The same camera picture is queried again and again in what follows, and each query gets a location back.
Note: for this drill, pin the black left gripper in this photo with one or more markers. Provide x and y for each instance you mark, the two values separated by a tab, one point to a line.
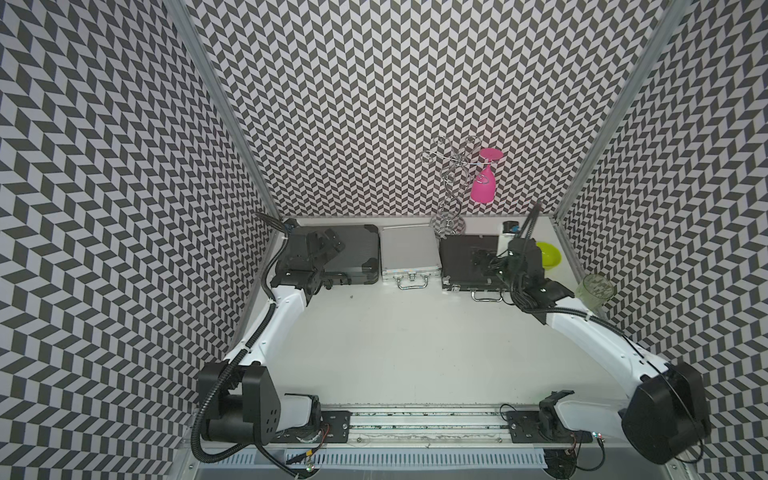
330	251

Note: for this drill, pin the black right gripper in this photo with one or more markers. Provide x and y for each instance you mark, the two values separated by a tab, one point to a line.
487	258

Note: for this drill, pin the large black poker case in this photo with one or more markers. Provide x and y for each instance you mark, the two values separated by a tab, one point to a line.
359	262

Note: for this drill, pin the black carbon poker case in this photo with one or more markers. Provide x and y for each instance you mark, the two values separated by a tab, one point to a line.
458	271

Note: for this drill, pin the small silver poker case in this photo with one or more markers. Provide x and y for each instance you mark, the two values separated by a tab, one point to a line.
409	256

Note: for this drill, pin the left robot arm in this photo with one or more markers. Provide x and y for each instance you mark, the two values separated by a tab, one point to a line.
239	402

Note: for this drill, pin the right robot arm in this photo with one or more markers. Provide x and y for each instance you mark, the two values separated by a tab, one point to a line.
663	412

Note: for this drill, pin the lime green bowl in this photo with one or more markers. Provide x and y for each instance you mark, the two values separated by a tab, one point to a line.
550	255

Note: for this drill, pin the green translucent cup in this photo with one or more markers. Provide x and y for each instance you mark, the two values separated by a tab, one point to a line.
595	290

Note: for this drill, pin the pink wine glass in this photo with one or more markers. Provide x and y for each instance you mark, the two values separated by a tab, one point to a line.
484	186

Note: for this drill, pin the chrome wire glass rack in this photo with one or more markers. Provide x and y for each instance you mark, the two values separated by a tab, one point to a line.
453	161

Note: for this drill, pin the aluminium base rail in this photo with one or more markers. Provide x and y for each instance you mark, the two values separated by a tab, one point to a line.
426	425

